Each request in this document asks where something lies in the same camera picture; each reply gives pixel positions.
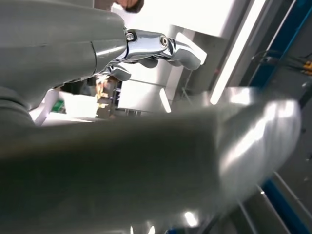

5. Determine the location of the blue metal shelf rack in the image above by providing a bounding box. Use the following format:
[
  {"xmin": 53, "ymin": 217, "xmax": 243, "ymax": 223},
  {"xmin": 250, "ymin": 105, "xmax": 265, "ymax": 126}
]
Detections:
[{"xmin": 251, "ymin": 0, "xmax": 312, "ymax": 234}]

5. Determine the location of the person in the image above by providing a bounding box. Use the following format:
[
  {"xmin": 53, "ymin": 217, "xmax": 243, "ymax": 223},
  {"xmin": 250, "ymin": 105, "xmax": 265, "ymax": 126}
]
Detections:
[{"xmin": 113, "ymin": 0, "xmax": 144, "ymax": 14}]

